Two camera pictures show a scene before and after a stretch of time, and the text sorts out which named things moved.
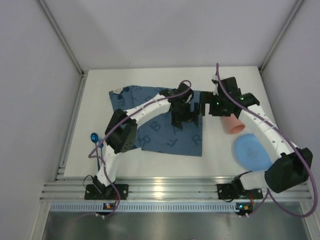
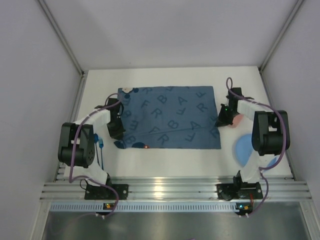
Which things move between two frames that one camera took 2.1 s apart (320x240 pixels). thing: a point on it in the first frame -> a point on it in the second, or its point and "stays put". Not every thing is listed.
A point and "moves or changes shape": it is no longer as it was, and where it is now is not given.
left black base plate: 92,193 stays put
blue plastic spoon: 94,138 stays put
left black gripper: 185,116 -> 116,130
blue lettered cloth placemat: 156,133 moves or changes shape
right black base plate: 227,191 stays put
